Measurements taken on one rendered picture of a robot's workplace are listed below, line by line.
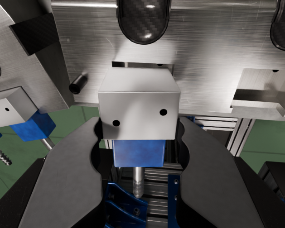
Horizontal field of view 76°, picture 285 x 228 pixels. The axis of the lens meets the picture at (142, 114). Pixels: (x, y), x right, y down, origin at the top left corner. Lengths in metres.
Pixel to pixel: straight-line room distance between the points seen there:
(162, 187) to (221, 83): 0.39
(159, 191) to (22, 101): 0.38
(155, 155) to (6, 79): 0.20
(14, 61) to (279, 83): 0.28
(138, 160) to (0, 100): 0.18
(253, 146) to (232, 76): 1.46
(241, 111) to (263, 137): 1.27
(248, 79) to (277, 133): 1.39
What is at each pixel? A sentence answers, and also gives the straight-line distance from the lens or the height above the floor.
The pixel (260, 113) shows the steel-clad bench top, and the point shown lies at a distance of 0.32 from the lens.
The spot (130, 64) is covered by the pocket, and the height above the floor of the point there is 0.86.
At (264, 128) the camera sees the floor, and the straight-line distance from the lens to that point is 1.52.
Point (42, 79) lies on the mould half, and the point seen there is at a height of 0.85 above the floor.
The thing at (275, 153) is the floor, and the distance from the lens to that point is 1.74.
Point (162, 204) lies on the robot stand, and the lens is 0.50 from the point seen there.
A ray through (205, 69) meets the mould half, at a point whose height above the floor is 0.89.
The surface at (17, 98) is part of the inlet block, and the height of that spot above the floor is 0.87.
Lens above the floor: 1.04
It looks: 53 degrees down
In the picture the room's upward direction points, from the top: 169 degrees counter-clockwise
